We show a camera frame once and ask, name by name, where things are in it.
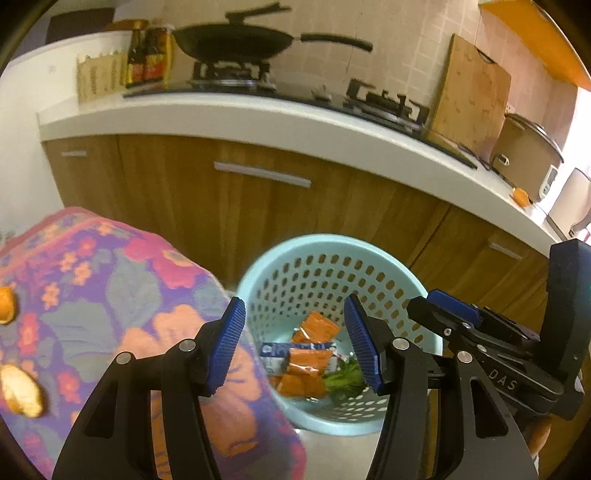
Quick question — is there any long metal cabinet handle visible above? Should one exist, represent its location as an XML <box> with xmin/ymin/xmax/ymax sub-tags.
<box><xmin>213</xmin><ymin>161</ymin><xmax>312</xmax><ymax>188</ymax></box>

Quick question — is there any beige rice cooker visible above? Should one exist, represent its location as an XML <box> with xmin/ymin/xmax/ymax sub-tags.
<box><xmin>490</xmin><ymin>112</ymin><xmax>565</xmax><ymax>202</ymax></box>

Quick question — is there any wooden kitchen cabinet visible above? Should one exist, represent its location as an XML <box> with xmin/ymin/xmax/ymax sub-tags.
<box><xmin>41</xmin><ymin>134</ymin><xmax>561</xmax><ymax>342</ymax></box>

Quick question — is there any green leafy vegetable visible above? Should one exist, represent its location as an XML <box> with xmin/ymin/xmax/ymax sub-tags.
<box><xmin>323</xmin><ymin>357</ymin><xmax>365</xmax><ymax>400</ymax></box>

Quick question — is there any black power cable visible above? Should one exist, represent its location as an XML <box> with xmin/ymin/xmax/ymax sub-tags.
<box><xmin>456</xmin><ymin>142</ymin><xmax>496</xmax><ymax>172</ymax></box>

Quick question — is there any black burner grate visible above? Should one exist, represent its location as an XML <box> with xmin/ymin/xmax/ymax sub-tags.
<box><xmin>346</xmin><ymin>78</ymin><xmax>430</xmax><ymax>126</ymax></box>
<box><xmin>193</xmin><ymin>60</ymin><xmax>271</xmax><ymax>85</ymax></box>

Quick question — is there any cream plastic utensil holder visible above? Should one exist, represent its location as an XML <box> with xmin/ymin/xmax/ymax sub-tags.
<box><xmin>76</xmin><ymin>50</ymin><xmax>130</xmax><ymax>106</ymax></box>

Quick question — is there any dark sauce bottle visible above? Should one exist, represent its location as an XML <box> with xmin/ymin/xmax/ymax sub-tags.
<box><xmin>126</xmin><ymin>30</ymin><xmax>147</xmax><ymax>89</ymax></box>

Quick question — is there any orange snack wrapper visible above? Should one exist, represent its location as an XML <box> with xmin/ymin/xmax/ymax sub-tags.
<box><xmin>291</xmin><ymin>311</ymin><xmax>341</xmax><ymax>345</ymax></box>
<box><xmin>287</xmin><ymin>344</ymin><xmax>335</xmax><ymax>378</ymax></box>
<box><xmin>277</xmin><ymin>371</ymin><xmax>327</xmax><ymax>398</ymax></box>

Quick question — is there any black cooking utensil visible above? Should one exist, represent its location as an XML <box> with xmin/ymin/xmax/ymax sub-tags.
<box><xmin>225</xmin><ymin>2</ymin><xmax>293</xmax><ymax>27</ymax></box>

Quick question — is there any bread piece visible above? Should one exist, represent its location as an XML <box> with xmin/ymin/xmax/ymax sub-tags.
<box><xmin>0</xmin><ymin>364</ymin><xmax>47</xmax><ymax>419</ymax></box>

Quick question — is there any teal perforated plastic basket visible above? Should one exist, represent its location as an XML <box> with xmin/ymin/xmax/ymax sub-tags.
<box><xmin>236</xmin><ymin>234</ymin><xmax>444</xmax><ymax>437</ymax></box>

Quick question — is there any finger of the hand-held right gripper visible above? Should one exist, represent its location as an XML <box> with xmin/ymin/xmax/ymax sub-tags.
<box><xmin>427</xmin><ymin>290</ymin><xmax>541</xmax><ymax>343</ymax></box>
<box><xmin>406</xmin><ymin>298</ymin><xmax>472</xmax><ymax>339</ymax></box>

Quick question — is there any person's right hand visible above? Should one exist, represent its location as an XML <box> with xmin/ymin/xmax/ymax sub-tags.
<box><xmin>526</xmin><ymin>414</ymin><xmax>553</xmax><ymax>459</ymax></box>

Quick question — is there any floral tablecloth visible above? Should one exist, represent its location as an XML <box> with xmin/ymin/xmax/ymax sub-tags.
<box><xmin>0</xmin><ymin>206</ymin><xmax>308</xmax><ymax>480</ymax></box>

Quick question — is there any wooden cutting board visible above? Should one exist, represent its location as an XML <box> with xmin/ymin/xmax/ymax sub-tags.
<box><xmin>427</xmin><ymin>34</ymin><xmax>512</xmax><ymax>160</ymax></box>

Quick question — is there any black gas stove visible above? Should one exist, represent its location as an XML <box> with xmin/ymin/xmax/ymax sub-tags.
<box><xmin>122</xmin><ymin>60</ymin><xmax>478</xmax><ymax>169</ymax></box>

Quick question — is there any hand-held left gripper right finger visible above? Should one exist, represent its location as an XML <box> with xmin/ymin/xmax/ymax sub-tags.
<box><xmin>344</xmin><ymin>294</ymin><xmax>539</xmax><ymax>480</ymax></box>

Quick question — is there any white kitchen countertop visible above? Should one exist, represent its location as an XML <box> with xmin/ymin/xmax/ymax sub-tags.
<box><xmin>38</xmin><ymin>90</ymin><xmax>571</xmax><ymax>244</ymax></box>

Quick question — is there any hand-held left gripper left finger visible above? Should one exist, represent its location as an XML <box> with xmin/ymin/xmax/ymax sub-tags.
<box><xmin>52</xmin><ymin>296</ymin><xmax>247</xmax><ymax>480</ymax></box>

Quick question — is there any brown wooden board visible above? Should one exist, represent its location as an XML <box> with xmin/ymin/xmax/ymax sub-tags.
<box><xmin>104</xmin><ymin>18</ymin><xmax>149</xmax><ymax>33</ymax></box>

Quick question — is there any black wok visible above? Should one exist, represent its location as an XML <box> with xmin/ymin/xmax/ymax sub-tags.
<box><xmin>172</xmin><ymin>23</ymin><xmax>374</xmax><ymax>64</ymax></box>

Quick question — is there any orange wall cabinet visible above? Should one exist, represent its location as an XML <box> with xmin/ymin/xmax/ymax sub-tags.
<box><xmin>478</xmin><ymin>0</ymin><xmax>591</xmax><ymax>91</ymax></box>

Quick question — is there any orange peel piece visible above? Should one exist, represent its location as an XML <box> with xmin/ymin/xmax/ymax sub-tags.
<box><xmin>0</xmin><ymin>286</ymin><xmax>20</xmax><ymax>326</ymax></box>

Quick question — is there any white electric kettle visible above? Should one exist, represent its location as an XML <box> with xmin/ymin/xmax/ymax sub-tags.
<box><xmin>547</xmin><ymin>167</ymin><xmax>591</xmax><ymax>241</ymax></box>

